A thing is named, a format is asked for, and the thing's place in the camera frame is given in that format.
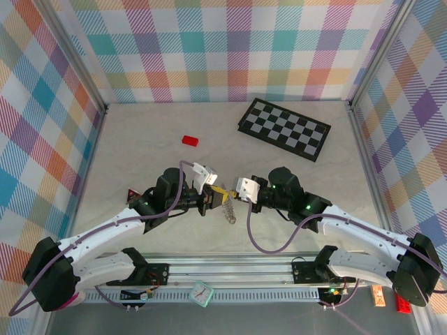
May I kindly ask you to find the grey keyring with small rings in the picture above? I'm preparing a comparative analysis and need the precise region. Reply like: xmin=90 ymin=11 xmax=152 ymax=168
xmin=220 ymin=188 xmax=239 ymax=224

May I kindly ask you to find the black and grey chessboard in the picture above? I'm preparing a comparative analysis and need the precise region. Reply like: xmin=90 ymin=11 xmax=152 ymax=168
xmin=237 ymin=98 xmax=332 ymax=163

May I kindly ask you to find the teal square alarm clock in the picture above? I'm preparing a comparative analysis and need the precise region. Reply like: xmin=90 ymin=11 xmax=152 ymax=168
xmin=188 ymin=280 xmax=214 ymax=308

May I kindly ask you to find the small black circuit board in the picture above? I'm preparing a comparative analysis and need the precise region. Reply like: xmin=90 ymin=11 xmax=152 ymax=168
xmin=120 ymin=288 xmax=155 ymax=302
xmin=319 ymin=286 xmax=342 ymax=304

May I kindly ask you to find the orange wooden block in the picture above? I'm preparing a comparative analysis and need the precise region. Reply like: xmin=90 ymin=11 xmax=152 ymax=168
xmin=371 ymin=285 xmax=386 ymax=307

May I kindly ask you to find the red toy brick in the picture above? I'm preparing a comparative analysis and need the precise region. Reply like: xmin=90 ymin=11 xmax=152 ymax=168
xmin=394 ymin=292 xmax=413 ymax=315

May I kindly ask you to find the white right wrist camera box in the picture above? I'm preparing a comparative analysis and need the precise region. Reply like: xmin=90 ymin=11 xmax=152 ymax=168
xmin=235 ymin=177 xmax=261 ymax=204

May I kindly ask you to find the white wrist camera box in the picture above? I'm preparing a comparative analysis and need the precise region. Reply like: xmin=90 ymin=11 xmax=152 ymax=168
xmin=235 ymin=177 xmax=261 ymax=204
xmin=193 ymin=163 xmax=219 ymax=195

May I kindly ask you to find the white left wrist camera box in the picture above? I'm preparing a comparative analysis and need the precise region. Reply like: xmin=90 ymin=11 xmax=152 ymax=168
xmin=193 ymin=163 xmax=219 ymax=195

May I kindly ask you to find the aluminium mounting rail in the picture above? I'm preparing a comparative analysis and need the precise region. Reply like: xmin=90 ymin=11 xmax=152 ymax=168
xmin=38 ymin=253 xmax=425 ymax=289

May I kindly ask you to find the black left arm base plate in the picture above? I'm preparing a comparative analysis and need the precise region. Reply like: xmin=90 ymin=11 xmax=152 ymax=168
xmin=105 ymin=262 xmax=170 ymax=288

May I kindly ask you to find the aluminium side rail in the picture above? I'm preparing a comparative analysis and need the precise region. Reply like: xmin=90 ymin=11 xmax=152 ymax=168
xmin=348 ymin=100 xmax=400 ymax=258
xmin=62 ymin=104 xmax=109 ymax=261

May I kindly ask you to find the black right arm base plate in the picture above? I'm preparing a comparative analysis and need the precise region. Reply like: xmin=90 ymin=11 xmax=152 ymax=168
xmin=291 ymin=260 xmax=357 ymax=284

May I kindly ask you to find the slotted grey cable duct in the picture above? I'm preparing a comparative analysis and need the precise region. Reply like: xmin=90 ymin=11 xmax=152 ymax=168
xmin=83 ymin=288 xmax=322 ymax=304

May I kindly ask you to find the aluminium frame post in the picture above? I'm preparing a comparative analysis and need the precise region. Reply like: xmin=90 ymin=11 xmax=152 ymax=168
xmin=34 ymin=0 xmax=108 ymax=114
xmin=348 ymin=0 xmax=417 ymax=111

